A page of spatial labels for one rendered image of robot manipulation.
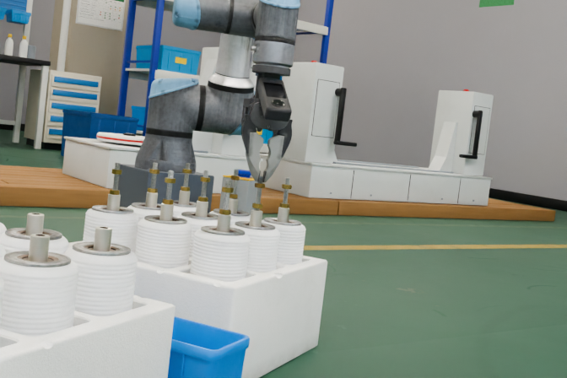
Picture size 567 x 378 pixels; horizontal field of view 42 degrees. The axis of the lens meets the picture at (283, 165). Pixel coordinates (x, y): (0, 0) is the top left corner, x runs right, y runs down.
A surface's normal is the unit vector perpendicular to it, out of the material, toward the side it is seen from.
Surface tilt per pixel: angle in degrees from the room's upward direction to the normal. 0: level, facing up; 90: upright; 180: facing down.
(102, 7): 90
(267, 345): 90
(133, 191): 90
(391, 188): 90
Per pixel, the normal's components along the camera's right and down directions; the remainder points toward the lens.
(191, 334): -0.43, -0.04
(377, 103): -0.80, -0.06
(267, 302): 0.90, 0.13
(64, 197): 0.59, 0.11
